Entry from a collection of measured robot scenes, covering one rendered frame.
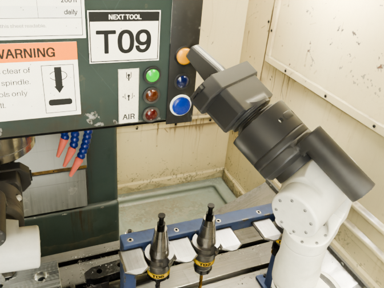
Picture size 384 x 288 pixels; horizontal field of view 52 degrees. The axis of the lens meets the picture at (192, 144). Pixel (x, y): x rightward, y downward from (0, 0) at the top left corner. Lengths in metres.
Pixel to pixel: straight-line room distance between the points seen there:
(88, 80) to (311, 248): 0.39
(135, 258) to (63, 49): 0.49
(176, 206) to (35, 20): 1.57
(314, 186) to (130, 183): 1.56
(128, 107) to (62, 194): 0.90
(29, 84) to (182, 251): 0.51
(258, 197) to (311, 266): 1.14
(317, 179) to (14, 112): 0.40
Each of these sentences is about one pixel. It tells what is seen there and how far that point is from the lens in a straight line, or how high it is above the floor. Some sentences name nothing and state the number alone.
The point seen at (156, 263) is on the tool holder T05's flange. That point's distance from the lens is 0.87.
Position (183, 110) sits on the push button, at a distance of 0.63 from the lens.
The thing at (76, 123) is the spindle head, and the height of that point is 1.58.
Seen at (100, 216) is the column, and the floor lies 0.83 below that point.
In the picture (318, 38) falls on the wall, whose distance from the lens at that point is 1.45.
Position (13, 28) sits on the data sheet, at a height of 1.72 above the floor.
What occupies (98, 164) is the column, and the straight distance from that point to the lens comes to 1.47.
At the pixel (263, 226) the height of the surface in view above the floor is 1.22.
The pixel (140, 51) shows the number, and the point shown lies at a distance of 0.58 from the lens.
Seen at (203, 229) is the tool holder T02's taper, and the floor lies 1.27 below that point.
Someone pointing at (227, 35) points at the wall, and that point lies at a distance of 1.83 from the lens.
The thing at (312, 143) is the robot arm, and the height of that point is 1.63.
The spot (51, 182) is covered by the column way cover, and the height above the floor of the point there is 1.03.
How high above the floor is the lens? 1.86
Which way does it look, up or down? 30 degrees down
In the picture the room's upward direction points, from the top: 6 degrees clockwise
